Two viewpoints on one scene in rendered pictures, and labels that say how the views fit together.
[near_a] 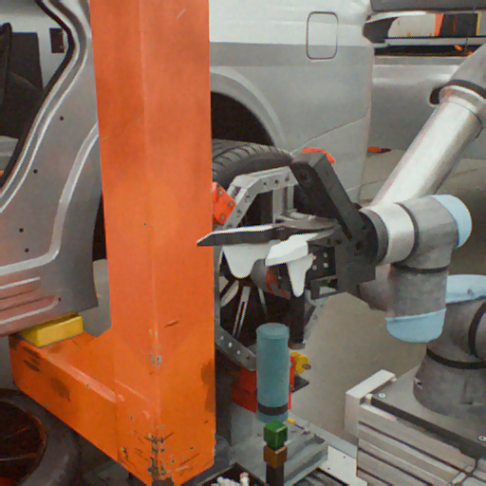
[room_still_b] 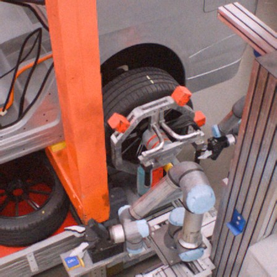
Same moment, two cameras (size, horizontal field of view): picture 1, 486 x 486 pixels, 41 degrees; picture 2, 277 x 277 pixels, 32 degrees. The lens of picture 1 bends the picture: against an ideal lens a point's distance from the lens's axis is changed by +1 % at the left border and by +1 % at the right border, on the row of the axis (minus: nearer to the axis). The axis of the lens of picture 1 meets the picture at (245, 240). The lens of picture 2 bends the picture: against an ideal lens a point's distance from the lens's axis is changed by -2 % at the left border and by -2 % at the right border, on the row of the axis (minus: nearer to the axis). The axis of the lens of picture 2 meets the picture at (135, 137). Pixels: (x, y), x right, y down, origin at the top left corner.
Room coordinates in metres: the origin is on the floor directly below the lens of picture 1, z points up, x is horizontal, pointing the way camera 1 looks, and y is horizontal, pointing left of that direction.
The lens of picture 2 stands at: (-0.27, -0.58, 3.01)
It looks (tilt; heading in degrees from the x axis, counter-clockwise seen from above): 47 degrees down; 17
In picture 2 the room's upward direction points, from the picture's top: straight up
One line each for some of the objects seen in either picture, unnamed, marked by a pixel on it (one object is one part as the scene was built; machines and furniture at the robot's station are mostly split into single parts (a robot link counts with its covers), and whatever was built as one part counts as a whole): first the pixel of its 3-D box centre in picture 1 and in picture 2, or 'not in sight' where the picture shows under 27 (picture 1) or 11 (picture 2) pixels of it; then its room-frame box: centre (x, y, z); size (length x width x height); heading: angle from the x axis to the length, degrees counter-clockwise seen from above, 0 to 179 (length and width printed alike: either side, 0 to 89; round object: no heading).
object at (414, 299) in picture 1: (407, 293); (133, 238); (0.84, -0.22, 1.11); 0.11 x 0.08 x 0.11; 32
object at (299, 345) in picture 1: (296, 316); (147, 177); (1.42, -0.12, 0.83); 0.04 x 0.04 x 0.16
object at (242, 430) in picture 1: (231, 411); (139, 174); (1.82, 0.04, 0.32); 0.40 x 0.30 x 0.28; 135
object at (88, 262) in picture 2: not in sight; (98, 252); (1.08, 0.07, 0.44); 0.43 x 0.17 x 0.03; 135
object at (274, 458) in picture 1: (274, 453); not in sight; (1.22, -0.07, 0.59); 0.04 x 0.04 x 0.04; 45
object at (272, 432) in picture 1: (275, 433); not in sight; (1.22, -0.07, 0.64); 0.04 x 0.04 x 0.04; 45
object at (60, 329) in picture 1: (48, 325); (58, 139); (1.64, 0.54, 0.71); 0.14 x 0.14 x 0.05; 45
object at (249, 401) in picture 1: (261, 380); (149, 172); (1.73, -0.05, 0.48); 0.16 x 0.12 x 0.17; 45
